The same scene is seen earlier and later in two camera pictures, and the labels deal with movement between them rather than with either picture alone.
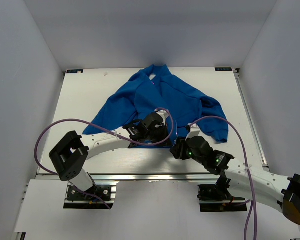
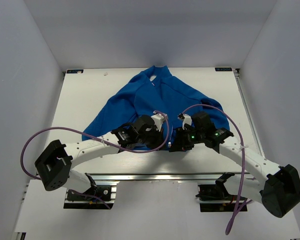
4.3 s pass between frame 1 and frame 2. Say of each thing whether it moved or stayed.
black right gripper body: moved
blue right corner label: stayed
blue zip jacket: stayed
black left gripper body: stayed
